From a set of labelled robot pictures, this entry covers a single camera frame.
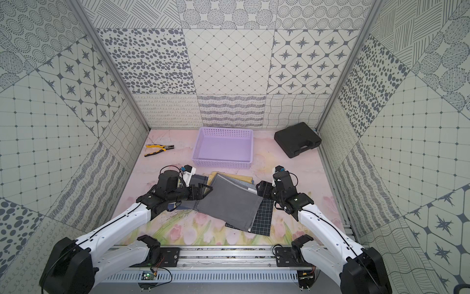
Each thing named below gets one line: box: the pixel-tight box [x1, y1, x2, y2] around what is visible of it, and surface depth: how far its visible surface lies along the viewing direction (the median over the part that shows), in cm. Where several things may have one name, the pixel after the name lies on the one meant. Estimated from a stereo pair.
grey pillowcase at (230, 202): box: [193, 172, 264, 233], surface depth 87 cm
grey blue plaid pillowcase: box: [167, 183, 213, 212], surface depth 73 cm
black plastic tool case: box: [274, 121, 322, 159], surface depth 113 cm
